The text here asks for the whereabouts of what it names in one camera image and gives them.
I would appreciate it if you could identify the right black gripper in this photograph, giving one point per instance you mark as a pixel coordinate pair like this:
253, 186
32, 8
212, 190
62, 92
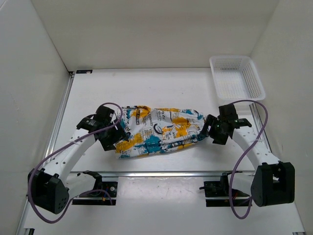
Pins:
212, 120

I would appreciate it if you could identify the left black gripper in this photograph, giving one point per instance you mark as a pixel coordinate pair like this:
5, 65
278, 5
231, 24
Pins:
119, 134

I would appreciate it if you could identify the colourful printed shorts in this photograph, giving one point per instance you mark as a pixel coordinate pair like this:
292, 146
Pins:
153, 131

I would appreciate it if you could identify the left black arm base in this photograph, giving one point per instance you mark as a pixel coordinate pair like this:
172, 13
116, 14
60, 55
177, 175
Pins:
99, 198

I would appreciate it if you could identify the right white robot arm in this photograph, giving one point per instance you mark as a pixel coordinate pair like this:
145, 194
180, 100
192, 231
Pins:
273, 182

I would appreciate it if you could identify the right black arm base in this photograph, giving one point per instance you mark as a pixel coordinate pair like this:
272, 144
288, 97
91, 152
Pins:
217, 196

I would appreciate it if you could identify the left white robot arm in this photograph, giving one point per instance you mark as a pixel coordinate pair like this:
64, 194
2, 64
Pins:
50, 184

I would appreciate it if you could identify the white plastic mesh basket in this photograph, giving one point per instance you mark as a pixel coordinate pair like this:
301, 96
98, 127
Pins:
235, 77

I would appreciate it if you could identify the black corner label plate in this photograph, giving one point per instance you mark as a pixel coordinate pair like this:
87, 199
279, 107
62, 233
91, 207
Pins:
84, 71

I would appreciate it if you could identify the front aluminium rail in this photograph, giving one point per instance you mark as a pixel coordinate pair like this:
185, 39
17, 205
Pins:
161, 173

